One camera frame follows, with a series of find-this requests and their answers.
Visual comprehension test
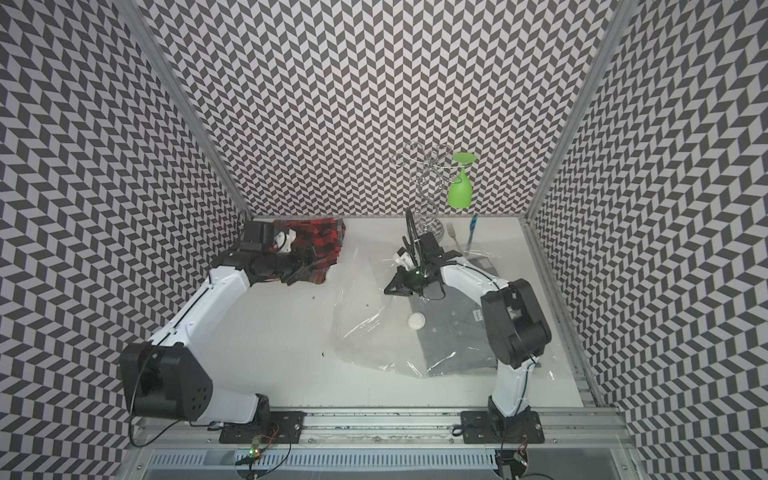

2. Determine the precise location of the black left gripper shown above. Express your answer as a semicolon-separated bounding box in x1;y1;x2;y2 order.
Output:
264;239;330;285

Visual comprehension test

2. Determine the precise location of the clear vacuum bag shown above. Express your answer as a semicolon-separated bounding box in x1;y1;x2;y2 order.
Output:
332;242;553;378

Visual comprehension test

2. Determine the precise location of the red black checked shirt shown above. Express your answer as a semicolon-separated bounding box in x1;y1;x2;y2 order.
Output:
273;217;346;284

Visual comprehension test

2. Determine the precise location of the grey garment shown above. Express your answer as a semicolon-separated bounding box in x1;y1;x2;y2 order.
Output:
409;287;497;377

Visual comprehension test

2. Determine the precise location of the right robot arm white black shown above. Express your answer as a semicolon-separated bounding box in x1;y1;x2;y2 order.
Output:
384;251;552;419

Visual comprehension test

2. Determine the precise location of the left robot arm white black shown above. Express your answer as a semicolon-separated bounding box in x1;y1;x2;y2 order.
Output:
119;250;320;424

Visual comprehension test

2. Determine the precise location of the white bag valve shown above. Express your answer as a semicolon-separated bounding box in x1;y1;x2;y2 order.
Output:
407;312;426;331

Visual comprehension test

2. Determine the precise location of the blue pen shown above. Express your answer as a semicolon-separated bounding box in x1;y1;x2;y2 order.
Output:
465;214;478;254

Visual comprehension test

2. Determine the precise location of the green plastic wine glass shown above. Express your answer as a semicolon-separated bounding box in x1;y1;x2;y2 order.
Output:
447;152;477;210

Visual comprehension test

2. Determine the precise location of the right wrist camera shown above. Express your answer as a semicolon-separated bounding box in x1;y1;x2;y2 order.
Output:
394;232;445;270

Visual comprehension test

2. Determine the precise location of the wire glass rack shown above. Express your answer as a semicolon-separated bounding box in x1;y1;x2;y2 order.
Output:
397;142;451;241

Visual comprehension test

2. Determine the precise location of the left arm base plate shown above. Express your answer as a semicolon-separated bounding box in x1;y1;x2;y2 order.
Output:
219;410;306;445

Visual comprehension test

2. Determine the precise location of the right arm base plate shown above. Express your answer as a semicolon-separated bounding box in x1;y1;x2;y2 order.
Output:
452;408;545;446

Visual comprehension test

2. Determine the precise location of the aluminium front rail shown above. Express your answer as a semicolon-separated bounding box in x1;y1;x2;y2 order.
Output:
139;407;635;451

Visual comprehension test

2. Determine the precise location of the aluminium corner post left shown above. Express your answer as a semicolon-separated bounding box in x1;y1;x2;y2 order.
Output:
114;0;252;220

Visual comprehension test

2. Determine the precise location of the aluminium corner post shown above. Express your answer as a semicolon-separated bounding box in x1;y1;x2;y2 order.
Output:
114;0;252;220
525;0;639;223

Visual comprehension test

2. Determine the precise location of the aluminium corner post right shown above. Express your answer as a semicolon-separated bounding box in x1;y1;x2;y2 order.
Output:
525;0;639;223

